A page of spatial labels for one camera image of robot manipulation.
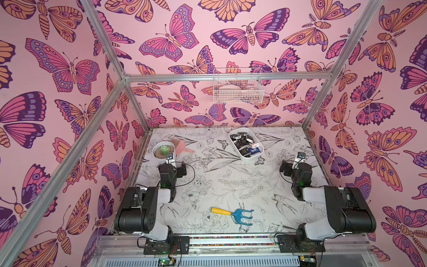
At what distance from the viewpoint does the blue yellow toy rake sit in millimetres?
816

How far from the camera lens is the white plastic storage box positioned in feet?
3.35

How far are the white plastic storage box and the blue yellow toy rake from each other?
0.30m
